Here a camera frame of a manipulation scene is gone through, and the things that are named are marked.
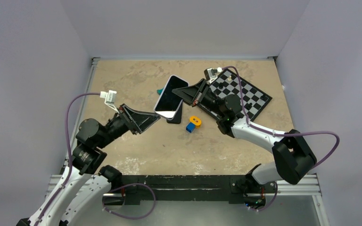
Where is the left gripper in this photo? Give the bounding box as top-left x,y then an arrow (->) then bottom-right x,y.
96,103 -> 160,148

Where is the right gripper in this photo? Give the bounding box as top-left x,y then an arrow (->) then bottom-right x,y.
171,79 -> 225,118

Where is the phone with black screen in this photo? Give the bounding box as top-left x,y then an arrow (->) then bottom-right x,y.
155,76 -> 188,117

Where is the lilac phone case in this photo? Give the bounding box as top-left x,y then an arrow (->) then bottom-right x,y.
153,75 -> 190,120

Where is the black phone case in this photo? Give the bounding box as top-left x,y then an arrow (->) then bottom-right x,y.
166,104 -> 183,124

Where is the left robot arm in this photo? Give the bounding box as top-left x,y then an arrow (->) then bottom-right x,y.
17,104 -> 160,226

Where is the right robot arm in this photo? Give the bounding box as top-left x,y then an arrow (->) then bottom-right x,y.
172,79 -> 317,192

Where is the yellow toy traffic light block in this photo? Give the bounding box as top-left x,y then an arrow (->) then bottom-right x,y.
189,116 -> 202,128

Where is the teal curved block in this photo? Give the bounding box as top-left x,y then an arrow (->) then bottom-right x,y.
156,89 -> 163,95

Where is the blue toy brick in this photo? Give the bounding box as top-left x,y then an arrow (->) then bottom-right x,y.
186,122 -> 196,133

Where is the black white chessboard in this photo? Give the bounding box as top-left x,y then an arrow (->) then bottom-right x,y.
210,69 -> 272,121

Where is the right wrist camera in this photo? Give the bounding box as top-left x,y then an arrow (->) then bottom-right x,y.
204,67 -> 223,85

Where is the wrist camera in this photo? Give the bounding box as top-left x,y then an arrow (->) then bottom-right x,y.
204,67 -> 223,85
99,90 -> 120,114

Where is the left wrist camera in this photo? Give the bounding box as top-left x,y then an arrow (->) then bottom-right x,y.
99,90 -> 120,114

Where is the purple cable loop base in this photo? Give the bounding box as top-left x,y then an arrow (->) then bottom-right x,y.
102,183 -> 157,220

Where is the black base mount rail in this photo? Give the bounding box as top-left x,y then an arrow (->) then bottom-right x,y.
99,174 -> 279,207

